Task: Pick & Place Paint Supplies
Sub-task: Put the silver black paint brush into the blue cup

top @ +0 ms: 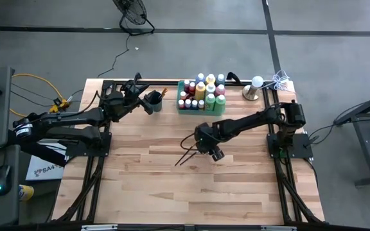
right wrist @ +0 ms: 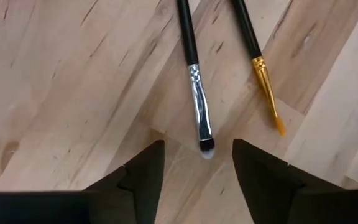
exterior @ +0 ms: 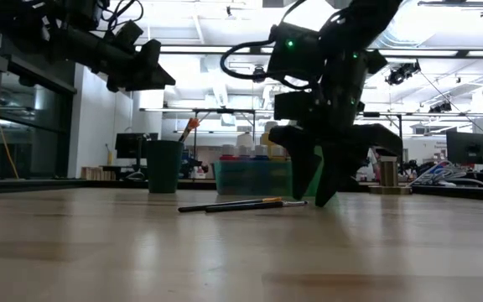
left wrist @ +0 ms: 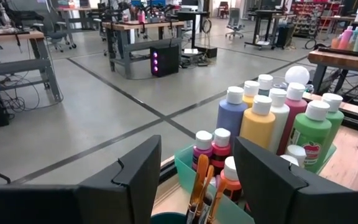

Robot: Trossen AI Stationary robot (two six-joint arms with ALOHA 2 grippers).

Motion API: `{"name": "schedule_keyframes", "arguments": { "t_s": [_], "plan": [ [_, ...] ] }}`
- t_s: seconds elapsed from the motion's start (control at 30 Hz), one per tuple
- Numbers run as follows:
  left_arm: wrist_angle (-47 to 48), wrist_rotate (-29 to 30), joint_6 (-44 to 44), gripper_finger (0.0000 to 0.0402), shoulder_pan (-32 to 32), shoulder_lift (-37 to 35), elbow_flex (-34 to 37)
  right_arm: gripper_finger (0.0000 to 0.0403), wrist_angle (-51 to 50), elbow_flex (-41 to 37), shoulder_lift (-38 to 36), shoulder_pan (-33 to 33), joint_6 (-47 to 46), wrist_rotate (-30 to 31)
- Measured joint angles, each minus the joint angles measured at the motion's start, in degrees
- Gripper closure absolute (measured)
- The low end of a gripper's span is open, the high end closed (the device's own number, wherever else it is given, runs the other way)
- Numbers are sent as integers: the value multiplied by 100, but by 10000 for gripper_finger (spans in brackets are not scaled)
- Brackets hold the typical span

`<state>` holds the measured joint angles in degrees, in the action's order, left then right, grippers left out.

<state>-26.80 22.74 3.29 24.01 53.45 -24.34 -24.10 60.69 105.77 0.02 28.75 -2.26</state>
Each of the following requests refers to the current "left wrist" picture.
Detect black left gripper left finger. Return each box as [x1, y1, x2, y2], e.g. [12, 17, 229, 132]
[75, 134, 162, 224]

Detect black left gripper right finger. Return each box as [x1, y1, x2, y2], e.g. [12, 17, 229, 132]
[232, 136, 309, 224]

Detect small orange paint bottle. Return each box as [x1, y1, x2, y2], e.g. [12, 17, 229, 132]
[218, 156, 243, 203]

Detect small yellow paint bottle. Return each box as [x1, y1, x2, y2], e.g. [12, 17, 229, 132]
[285, 144, 308, 166]

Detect orange flat-tip paintbrush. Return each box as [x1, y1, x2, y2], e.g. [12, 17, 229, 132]
[206, 179, 229, 224]

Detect small red paint bottle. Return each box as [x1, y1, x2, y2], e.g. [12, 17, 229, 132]
[209, 128, 232, 175]

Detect orange fan-tip paintbrush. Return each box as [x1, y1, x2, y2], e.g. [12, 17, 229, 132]
[186, 154, 210, 224]

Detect large white paint bottle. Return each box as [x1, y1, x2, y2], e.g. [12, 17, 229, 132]
[267, 88, 291, 155]

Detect large green paint bottle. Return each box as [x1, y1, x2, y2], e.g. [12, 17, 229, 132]
[315, 92, 346, 162]
[286, 100, 333, 174]

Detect large rose red paint bottle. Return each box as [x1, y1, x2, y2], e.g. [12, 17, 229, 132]
[277, 82, 308, 156]

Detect large dark teal paint bottle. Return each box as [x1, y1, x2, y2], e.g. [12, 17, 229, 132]
[257, 73, 274, 96]

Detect distant pink paint bottle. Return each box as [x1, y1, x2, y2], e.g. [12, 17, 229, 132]
[337, 26, 354, 50]

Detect translucent teal plastic bin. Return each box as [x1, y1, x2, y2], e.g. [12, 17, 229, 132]
[174, 142, 337, 224]

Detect black computer tower red lights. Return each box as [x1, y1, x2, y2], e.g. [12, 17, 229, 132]
[149, 44, 180, 78]

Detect grey metal bench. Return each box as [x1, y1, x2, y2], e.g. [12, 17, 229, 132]
[106, 36, 183, 80]

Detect grey office chair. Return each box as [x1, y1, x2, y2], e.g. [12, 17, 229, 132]
[224, 7, 246, 40]
[44, 21, 78, 53]

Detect black standing desk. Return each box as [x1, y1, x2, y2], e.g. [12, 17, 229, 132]
[244, 9, 296, 51]

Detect red parts shelf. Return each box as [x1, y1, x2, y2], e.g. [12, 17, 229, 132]
[290, 1, 345, 35]

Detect black background desk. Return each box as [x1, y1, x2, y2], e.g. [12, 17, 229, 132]
[175, 11, 219, 59]

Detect wooden workbench grey legs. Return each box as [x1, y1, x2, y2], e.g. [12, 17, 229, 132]
[0, 29, 63, 104]

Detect white cable bundle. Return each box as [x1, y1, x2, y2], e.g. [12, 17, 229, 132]
[271, 76, 315, 95]

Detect wooden table black frame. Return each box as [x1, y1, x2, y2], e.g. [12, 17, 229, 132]
[306, 46, 358, 95]

